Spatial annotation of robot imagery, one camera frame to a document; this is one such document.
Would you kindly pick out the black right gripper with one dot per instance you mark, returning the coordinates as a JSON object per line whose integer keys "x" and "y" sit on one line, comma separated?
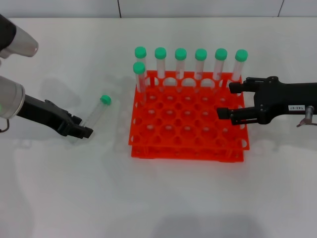
{"x": 277, "y": 99}

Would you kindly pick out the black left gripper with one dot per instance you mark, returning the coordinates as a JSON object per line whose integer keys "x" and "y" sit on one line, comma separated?
{"x": 42, "y": 114}

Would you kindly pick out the clear test tube green cap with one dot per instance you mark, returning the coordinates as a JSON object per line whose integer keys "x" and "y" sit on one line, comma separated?
{"x": 221, "y": 54}
{"x": 139, "y": 68}
{"x": 241, "y": 55}
{"x": 140, "y": 52}
{"x": 97, "y": 111}
{"x": 200, "y": 54}
{"x": 180, "y": 54}
{"x": 160, "y": 53}

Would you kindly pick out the orange plastic test tube rack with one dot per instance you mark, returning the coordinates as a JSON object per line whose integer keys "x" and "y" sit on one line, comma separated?
{"x": 173, "y": 148}

